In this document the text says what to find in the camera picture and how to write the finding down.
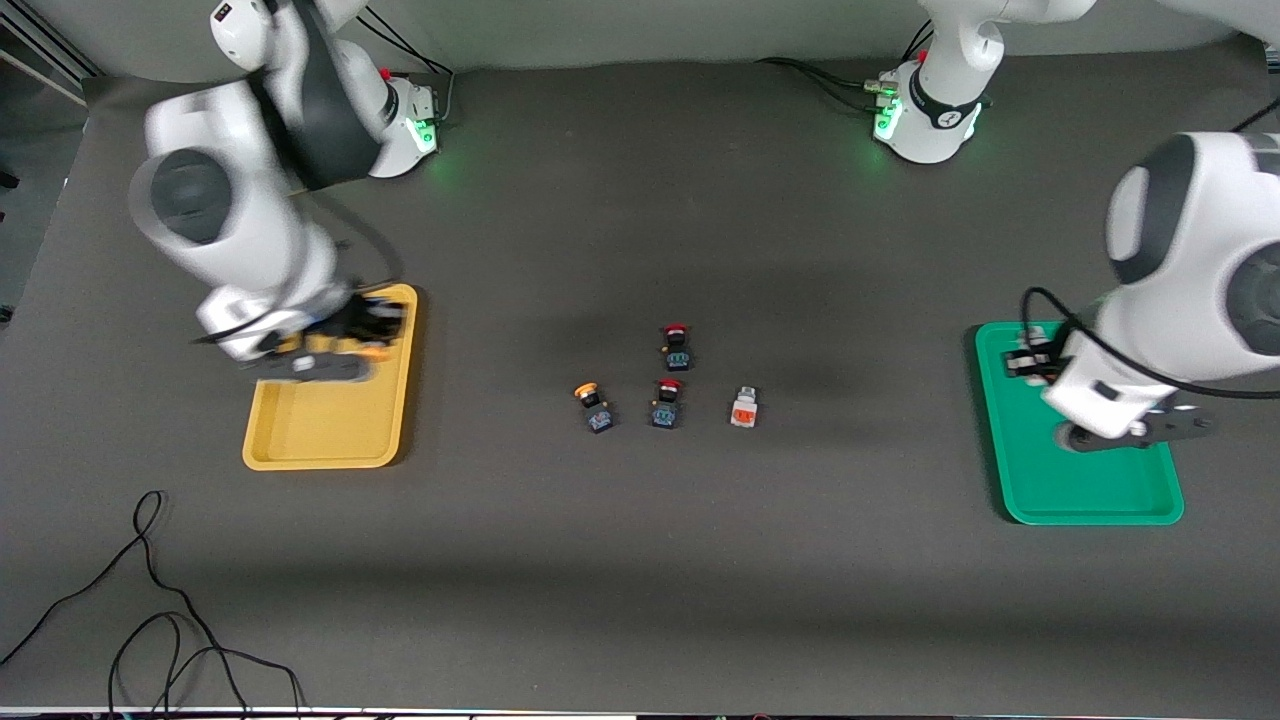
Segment yellow plastic tray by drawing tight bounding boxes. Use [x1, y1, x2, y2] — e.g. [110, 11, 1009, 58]
[242, 284, 419, 471]

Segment green plastic tray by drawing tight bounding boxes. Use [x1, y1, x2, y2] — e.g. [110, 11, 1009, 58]
[975, 320, 1185, 526]

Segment dark grey table mat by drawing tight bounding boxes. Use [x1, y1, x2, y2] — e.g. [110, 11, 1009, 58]
[0, 45, 1280, 716]

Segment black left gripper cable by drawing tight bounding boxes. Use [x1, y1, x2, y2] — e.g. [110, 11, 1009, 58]
[1020, 287, 1280, 399]

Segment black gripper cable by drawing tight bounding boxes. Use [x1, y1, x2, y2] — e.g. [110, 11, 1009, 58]
[190, 215, 403, 346]
[1020, 287, 1280, 399]

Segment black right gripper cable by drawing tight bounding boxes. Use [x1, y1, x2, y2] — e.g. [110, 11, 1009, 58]
[190, 215, 403, 346]

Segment long thin black cable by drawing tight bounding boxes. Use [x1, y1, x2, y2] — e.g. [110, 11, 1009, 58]
[0, 490, 306, 716]

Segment black right arm base cables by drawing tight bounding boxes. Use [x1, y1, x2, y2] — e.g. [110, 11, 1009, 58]
[360, 5, 458, 126]

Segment black arm base cables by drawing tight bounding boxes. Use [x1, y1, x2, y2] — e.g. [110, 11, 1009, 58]
[755, 20, 936, 113]
[360, 5, 458, 126]

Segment black left arm base cables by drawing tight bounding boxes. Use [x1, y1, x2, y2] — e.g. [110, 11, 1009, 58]
[755, 20, 936, 113]

